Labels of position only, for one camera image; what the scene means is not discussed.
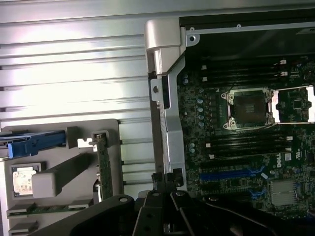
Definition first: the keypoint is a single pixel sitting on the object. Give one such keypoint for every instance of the long black expansion slot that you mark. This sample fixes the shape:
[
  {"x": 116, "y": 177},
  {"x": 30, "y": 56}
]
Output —
[{"x": 221, "y": 165}]

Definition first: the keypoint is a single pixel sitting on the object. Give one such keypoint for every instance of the green RAM stick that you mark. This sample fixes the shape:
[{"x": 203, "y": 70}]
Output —
[{"x": 49, "y": 209}]

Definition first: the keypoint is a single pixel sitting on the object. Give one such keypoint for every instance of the grey parts rack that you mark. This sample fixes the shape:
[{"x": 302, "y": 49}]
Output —
[{"x": 49, "y": 184}]

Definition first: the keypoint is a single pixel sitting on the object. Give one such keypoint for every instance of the hard disk in blue carrier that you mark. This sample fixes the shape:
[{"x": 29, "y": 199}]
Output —
[{"x": 29, "y": 145}]

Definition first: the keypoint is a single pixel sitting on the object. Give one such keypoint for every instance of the green motherboard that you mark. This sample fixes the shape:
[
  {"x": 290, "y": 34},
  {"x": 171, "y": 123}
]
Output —
[{"x": 192, "y": 103}]

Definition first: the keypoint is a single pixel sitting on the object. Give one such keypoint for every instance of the blue expansion slot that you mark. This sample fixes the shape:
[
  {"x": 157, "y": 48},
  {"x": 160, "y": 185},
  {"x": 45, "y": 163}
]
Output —
[{"x": 221, "y": 175}]

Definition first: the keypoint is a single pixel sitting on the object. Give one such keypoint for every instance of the silver CPU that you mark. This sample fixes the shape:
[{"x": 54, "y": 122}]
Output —
[{"x": 23, "y": 180}]

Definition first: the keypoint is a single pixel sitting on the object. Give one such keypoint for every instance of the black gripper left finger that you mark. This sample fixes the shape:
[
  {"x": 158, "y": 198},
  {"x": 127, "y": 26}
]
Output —
[{"x": 150, "y": 216}]

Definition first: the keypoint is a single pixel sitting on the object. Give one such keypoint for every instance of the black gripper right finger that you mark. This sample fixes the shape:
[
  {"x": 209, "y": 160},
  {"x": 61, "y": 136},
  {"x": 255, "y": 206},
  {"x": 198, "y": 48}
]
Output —
[{"x": 187, "y": 221}]

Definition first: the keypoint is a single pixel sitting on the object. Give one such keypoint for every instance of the open black PC case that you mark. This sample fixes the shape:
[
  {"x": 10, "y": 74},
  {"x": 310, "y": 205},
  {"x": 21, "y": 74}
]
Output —
[{"x": 172, "y": 147}]

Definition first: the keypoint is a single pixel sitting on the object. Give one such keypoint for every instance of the CPU socket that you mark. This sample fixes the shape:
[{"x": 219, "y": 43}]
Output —
[{"x": 248, "y": 108}]

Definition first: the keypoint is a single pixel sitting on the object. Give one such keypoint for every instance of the silver chipset heatsink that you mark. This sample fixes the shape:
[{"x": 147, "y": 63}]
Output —
[{"x": 283, "y": 193}]

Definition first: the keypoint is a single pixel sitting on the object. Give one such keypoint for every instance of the black RAM slot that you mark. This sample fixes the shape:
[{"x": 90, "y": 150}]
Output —
[
  {"x": 246, "y": 154},
  {"x": 246, "y": 136},
  {"x": 246, "y": 69},
  {"x": 246, "y": 75},
  {"x": 246, "y": 64},
  {"x": 246, "y": 142},
  {"x": 246, "y": 80},
  {"x": 246, "y": 148}
]

